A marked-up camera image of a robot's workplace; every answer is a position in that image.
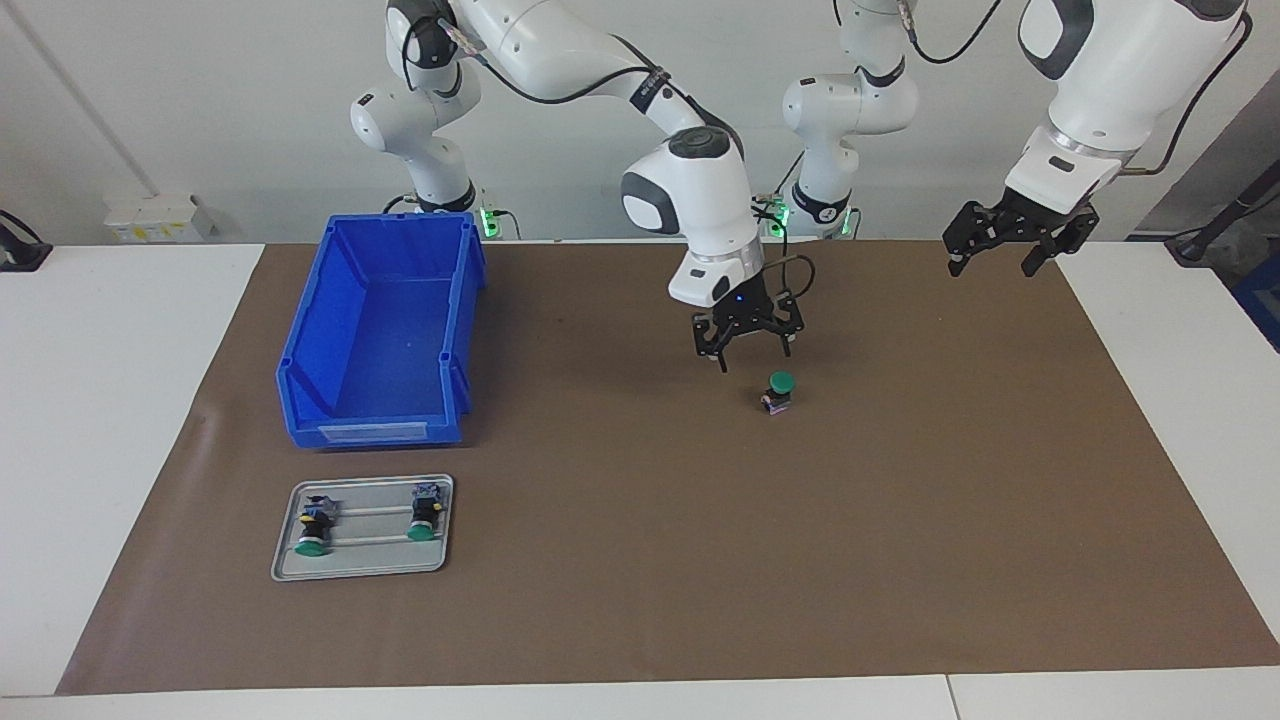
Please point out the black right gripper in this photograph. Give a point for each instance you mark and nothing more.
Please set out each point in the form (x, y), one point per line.
(745, 310)

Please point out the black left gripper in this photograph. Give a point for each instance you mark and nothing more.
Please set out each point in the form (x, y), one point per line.
(1040, 215)

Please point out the green push button switch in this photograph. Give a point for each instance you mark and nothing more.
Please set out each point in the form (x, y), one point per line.
(313, 530)
(780, 382)
(424, 512)

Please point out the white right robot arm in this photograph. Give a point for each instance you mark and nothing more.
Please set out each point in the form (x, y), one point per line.
(690, 200)

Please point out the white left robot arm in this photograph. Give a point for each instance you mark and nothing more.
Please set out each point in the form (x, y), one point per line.
(1120, 70)

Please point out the black stand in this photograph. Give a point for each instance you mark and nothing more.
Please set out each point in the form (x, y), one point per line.
(1190, 248)

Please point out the brown table mat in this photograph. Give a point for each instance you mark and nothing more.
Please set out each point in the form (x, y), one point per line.
(750, 550)

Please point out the blue crate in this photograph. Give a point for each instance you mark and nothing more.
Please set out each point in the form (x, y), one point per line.
(1262, 300)

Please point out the blue plastic storage bin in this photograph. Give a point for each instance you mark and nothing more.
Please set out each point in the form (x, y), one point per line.
(380, 330)

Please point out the grey metal tray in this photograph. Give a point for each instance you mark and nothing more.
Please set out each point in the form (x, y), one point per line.
(360, 562)

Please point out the white wall box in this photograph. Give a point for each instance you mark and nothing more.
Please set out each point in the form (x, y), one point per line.
(150, 220)

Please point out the black clamp mount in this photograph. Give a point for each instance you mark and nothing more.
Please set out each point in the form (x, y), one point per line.
(20, 258)

